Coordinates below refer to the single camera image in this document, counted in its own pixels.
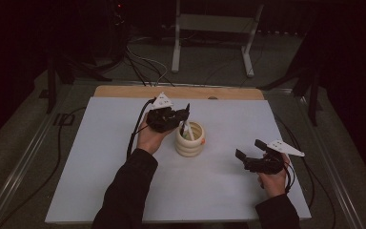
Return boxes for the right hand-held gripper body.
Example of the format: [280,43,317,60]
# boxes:
[243,139,306,176]

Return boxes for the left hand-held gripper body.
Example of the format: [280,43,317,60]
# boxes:
[146,92,187,134]

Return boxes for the green and white glue stick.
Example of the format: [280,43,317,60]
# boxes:
[184,119,195,141]

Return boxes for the cream ribbed pen holder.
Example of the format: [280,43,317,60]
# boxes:
[174,121,206,158]

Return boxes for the person's right hand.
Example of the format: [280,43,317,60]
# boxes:
[257,154,291,198]

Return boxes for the person's left hand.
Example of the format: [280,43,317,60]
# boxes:
[136,113,173,156]

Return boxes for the white table mat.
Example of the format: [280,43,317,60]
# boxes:
[44,96,313,224]

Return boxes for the black tripod stand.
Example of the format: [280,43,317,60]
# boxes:
[256,63,324,127]
[46,51,112,115]

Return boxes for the grey metal stand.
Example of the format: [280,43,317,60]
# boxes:
[171,0,265,78]

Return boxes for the left hand-held gripper cable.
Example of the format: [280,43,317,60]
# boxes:
[126,98,157,160]

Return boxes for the hand-held gripper cable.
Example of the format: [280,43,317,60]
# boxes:
[283,160,297,195]
[126,98,157,160]

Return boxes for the right hand-held gripper cable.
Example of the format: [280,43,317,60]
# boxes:
[283,160,297,195]

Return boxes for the black floor cable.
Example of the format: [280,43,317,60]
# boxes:
[274,114,337,229]
[0,106,87,229]

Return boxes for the white floor cable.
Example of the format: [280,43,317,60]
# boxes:
[126,47,170,87]

